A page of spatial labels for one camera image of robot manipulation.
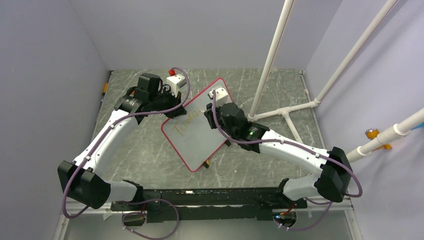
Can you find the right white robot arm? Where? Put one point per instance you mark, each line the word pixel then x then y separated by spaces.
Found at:
pixel 330 170

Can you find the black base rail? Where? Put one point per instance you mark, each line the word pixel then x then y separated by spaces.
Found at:
pixel 259 203

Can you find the orange tool at edge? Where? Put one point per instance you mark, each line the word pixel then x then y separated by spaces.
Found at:
pixel 105 88

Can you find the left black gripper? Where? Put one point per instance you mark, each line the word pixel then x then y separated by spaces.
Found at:
pixel 175 101

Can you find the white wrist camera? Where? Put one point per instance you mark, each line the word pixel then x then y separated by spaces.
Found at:
pixel 220 95
pixel 175 82

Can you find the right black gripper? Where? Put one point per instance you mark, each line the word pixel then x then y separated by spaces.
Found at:
pixel 210 114

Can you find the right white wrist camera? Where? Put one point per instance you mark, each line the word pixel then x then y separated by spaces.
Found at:
pixel 220 95

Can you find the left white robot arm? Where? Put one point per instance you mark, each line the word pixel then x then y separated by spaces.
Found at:
pixel 81 178

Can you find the white PVC pipe right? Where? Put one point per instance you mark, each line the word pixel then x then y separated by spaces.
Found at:
pixel 395 132

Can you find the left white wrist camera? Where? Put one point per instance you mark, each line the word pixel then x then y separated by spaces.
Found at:
pixel 175 82

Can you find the red-framed whiteboard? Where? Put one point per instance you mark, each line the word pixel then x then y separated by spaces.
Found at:
pixel 190 135

